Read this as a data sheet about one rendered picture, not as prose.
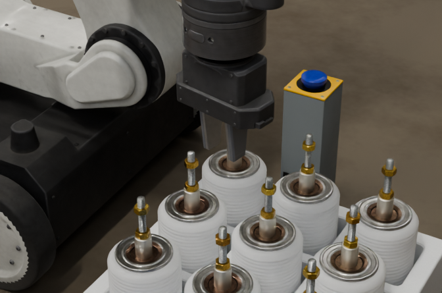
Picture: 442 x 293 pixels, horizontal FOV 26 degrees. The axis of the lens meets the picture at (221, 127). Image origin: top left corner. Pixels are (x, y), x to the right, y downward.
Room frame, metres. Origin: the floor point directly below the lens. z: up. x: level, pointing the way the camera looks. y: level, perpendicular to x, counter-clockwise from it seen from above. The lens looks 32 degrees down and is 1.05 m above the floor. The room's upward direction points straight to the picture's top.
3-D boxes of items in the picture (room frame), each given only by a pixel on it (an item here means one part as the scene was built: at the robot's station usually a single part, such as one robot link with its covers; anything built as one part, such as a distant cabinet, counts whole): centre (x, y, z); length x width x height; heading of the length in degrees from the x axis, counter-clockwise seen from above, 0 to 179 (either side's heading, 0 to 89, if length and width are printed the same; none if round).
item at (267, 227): (1.00, -0.06, 0.26); 0.02 x 0.02 x 0.03
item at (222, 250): (0.90, 0.00, 0.30); 0.01 x 0.01 x 0.08
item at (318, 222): (1.10, -0.12, 0.16); 0.10 x 0.10 x 0.18
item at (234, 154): (0.88, -0.02, 0.48); 0.03 x 0.02 x 0.06; 139
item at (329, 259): (0.94, -0.16, 0.25); 0.08 x 0.08 x 0.01
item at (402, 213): (1.04, -0.22, 0.25); 0.08 x 0.08 x 0.01
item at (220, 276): (0.90, 0.00, 0.26); 0.02 x 0.02 x 0.03
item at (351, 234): (0.94, -0.16, 0.30); 0.01 x 0.01 x 0.08
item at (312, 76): (1.29, -0.14, 0.32); 0.04 x 0.04 x 0.02
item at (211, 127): (0.91, 0.01, 0.48); 0.03 x 0.02 x 0.06; 139
